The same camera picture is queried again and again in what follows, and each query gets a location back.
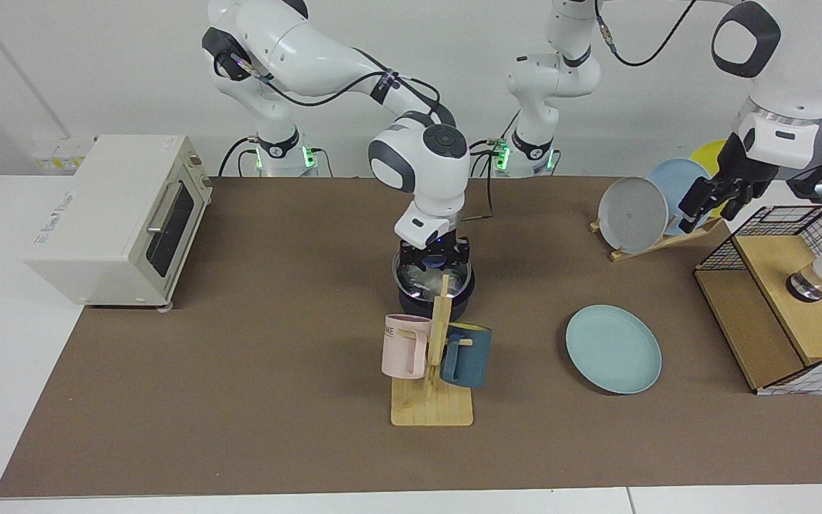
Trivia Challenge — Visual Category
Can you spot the black pot with blue handle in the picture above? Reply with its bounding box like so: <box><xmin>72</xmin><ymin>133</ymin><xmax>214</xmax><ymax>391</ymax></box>
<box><xmin>397</xmin><ymin>250</ymin><xmax>476</xmax><ymax>323</ymax></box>

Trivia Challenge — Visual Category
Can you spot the grey plate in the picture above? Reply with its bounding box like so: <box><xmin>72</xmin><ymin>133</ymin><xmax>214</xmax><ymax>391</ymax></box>
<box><xmin>597</xmin><ymin>176</ymin><xmax>669</xmax><ymax>255</ymax></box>

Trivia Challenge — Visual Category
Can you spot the glass lid with blue knob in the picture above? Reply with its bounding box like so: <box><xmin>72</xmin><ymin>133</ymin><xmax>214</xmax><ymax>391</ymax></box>
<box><xmin>392</xmin><ymin>246</ymin><xmax>475</xmax><ymax>299</ymax></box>

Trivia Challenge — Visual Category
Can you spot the white box with yellow label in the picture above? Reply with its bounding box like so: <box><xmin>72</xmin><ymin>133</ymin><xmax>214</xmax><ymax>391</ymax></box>
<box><xmin>31</xmin><ymin>134</ymin><xmax>98</xmax><ymax>173</ymax></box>

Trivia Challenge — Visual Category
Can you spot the wire basket with wooden floor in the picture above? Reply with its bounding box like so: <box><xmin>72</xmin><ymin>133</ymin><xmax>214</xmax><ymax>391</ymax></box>
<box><xmin>694</xmin><ymin>205</ymin><xmax>822</xmax><ymax>395</ymax></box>

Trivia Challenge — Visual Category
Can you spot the light blue plate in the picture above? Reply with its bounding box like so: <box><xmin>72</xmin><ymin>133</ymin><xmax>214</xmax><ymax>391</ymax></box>
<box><xmin>645</xmin><ymin>158</ymin><xmax>717</xmax><ymax>236</ymax></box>

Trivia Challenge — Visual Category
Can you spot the dark teal cup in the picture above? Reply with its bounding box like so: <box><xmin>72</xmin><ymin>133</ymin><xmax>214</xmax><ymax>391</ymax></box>
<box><xmin>440</xmin><ymin>323</ymin><xmax>492</xmax><ymax>389</ymax></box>

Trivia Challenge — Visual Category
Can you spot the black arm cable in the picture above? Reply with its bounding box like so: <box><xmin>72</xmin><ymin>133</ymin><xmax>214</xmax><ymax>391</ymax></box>
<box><xmin>218</xmin><ymin>39</ymin><xmax>497</xmax><ymax>218</ymax></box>
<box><xmin>593</xmin><ymin>0</ymin><xmax>697</xmax><ymax>69</ymax></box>

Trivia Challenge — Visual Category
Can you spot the yellow plate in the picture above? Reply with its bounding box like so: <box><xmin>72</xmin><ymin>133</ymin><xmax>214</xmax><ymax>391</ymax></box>
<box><xmin>689</xmin><ymin>139</ymin><xmax>740</xmax><ymax>218</ymax></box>

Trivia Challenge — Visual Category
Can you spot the wooden cup stand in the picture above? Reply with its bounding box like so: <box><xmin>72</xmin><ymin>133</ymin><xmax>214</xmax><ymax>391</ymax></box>
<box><xmin>390</xmin><ymin>275</ymin><xmax>475</xmax><ymax>428</ymax></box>

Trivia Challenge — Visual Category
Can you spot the pale toaster oven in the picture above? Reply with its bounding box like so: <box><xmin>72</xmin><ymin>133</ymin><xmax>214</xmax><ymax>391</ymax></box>
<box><xmin>24</xmin><ymin>134</ymin><xmax>213</xmax><ymax>313</ymax></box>

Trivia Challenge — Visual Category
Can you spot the pink cup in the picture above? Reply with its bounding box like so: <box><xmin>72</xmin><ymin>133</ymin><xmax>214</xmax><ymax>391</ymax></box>
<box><xmin>381</xmin><ymin>314</ymin><xmax>432</xmax><ymax>380</ymax></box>

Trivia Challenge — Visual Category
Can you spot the brown table cloth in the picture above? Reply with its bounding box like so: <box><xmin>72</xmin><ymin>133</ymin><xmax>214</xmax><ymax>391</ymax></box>
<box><xmin>0</xmin><ymin>176</ymin><xmax>822</xmax><ymax>498</ymax></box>

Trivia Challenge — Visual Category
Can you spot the wooden plate rack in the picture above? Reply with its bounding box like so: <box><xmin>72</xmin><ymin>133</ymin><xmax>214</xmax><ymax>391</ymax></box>
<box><xmin>589</xmin><ymin>214</ymin><xmax>726</xmax><ymax>263</ymax></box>

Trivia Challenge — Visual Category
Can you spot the pale green plate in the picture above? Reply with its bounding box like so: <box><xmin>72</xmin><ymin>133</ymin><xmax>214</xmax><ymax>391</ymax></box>
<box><xmin>565</xmin><ymin>305</ymin><xmax>663</xmax><ymax>395</ymax></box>

